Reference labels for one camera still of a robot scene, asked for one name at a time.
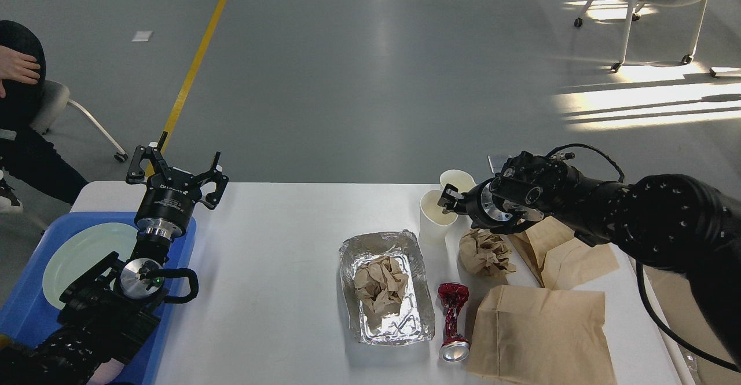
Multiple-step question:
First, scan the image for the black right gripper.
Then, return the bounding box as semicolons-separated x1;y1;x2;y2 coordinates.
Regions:
437;184;522;235

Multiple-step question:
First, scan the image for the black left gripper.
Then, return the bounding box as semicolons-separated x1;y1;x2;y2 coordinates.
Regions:
126;131;230;239

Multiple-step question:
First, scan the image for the white paper cup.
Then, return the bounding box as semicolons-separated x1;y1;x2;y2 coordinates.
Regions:
439;169;476;197
419;189;458;244

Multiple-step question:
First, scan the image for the brown paper ball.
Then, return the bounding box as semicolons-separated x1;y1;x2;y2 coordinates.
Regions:
458;228;517;278

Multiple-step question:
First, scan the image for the aluminium foil tray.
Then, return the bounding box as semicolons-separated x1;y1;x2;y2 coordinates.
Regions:
339;230;435;346

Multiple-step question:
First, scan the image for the light green plate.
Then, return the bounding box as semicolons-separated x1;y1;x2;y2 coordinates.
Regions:
42;222;138;310

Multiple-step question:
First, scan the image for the pink mug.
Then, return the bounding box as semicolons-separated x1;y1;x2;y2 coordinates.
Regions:
87;359;125;385

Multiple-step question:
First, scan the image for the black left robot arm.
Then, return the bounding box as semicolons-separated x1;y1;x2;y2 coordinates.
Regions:
2;132;229;384

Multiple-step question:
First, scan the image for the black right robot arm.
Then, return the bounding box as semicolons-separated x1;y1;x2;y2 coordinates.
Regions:
438;145;740;372

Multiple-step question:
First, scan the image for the person's left hand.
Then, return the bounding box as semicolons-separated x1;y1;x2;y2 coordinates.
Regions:
1;46;41;98

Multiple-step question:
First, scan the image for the metal floor socket plate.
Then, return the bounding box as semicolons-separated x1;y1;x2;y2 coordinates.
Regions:
487;155;512;175

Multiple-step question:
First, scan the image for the crumpled brown paper in tray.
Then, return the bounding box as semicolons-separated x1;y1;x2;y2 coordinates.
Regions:
354;255;409;316

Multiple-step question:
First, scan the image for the rear brown paper bag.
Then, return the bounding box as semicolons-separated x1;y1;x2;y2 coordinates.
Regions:
507;217;619;290

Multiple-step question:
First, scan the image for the brown paper bag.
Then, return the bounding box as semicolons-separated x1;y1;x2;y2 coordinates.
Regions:
467;285;617;384
507;217;619;290

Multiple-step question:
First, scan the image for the seated person in black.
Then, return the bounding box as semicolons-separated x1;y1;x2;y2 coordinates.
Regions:
1;19;87;205

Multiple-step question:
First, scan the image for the crushed red can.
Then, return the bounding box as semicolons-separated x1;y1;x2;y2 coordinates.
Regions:
438;282;471;363

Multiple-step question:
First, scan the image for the front brown paper bag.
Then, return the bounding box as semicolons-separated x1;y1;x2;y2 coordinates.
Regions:
467;285;617;384

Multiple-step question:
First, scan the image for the blue plastic tray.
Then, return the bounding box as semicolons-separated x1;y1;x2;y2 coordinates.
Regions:
2;212;194;384

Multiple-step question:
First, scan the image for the white plastic bin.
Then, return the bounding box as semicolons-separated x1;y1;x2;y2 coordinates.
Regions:
643;266;740;384

